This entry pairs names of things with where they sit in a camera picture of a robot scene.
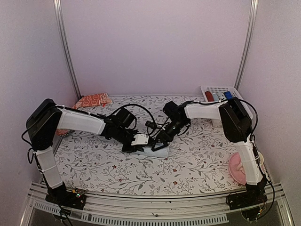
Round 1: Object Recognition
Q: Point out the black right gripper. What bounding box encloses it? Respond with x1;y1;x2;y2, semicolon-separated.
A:
151;119;188;152

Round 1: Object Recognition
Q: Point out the light blue terry towel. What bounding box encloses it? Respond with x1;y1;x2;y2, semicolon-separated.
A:
135;146;170;158

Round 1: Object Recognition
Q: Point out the orange patterned towel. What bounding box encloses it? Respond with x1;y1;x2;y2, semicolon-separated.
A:
72;93;113;109

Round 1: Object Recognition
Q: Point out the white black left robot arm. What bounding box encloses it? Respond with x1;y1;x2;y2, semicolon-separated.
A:
25;98;149;204

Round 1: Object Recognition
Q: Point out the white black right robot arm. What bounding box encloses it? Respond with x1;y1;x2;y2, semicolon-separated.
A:
151;97;268;205

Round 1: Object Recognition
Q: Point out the floral table cover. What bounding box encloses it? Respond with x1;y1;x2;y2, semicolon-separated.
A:
55;96;243;196

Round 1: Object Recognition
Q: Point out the white perforated plastic basket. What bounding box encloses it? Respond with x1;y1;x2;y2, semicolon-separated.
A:
200;85;253;128

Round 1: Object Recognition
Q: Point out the dark red rolled towel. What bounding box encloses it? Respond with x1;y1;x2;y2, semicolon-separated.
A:
205;91;214;102

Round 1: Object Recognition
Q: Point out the light blue rolled towel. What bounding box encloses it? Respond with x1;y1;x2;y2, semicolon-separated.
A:
212;93;219;101

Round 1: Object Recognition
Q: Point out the pink saucer plate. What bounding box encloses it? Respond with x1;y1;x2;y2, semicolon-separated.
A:
228;152;264;186

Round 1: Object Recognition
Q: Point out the panda print rolled towel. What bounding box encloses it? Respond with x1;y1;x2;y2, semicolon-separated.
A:
217;92;226;101

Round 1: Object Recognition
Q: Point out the dark blue rolled towel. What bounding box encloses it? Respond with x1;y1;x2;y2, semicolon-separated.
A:
223;91;233;99

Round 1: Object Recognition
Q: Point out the cream ceramic mug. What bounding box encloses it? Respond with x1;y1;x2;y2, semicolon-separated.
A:
259;152;264;166

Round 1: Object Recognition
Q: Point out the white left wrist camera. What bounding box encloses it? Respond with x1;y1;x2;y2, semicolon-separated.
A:
131;134;149;146

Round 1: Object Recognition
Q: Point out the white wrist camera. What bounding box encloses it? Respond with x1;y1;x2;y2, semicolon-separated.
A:
145;121;162;129
131;134;149;146

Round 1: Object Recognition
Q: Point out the black left camera cable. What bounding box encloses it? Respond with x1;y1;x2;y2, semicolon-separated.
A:
110;103;156;137

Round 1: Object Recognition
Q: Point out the black camera cable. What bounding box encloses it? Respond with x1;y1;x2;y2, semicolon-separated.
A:
110;103;156;137
145;98;276;212

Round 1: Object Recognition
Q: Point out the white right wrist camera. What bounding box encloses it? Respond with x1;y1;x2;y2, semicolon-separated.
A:
145;121;162;129

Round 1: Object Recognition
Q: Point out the aluminium front rail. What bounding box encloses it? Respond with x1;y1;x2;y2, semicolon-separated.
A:
20;183;297;226

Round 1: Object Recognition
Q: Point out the black right camera cable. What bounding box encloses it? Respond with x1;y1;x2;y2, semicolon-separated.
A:
145;98;276;212

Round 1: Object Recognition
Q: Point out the left aluminium frame post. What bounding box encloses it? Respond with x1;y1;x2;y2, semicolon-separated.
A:
53;0;81;99

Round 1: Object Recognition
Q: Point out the aluminium frame post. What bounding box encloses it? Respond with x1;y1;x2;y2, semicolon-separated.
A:
234;0;259;90
53;0;81;99

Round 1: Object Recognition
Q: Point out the right aluminium frame post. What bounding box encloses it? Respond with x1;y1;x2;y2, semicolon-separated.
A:
234;0;259;90

